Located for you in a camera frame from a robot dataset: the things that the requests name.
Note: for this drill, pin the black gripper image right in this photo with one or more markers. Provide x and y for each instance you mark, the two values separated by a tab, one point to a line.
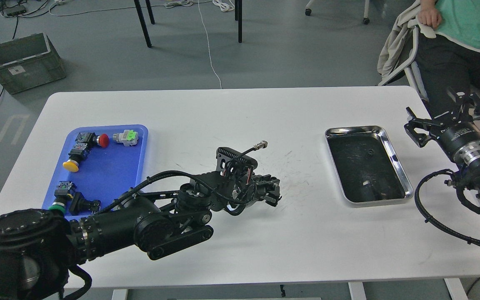
459	140

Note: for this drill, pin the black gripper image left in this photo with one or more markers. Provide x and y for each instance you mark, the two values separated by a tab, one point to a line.
260	188

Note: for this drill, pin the black robot arm image left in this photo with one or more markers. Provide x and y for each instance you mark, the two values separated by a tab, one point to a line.
41	252

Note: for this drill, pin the silver metal tray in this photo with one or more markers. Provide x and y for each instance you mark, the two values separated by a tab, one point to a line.
367	182

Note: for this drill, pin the blue plastic tray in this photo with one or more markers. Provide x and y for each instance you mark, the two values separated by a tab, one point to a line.
106	173

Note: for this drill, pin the seated person green shirt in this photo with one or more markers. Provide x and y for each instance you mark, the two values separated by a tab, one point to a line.
451	60

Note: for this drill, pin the beige jacket on chair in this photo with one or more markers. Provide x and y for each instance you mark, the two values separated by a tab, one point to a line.
399	50

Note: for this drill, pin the black table legs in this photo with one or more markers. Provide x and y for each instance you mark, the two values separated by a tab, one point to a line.
237	5

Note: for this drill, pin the grey plastic crate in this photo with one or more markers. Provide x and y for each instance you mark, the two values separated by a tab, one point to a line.
29	62

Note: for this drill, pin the grey green connector switch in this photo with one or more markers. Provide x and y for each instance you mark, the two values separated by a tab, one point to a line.
127	138

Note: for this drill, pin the red push button switch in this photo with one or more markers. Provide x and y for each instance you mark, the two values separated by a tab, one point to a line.
92	139

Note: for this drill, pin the black selector switch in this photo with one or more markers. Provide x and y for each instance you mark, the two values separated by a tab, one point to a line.
80	204

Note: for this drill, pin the yellow push button switch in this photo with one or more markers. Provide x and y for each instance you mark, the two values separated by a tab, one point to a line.
78	153

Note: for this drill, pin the green push button switch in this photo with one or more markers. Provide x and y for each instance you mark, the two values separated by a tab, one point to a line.
64	194

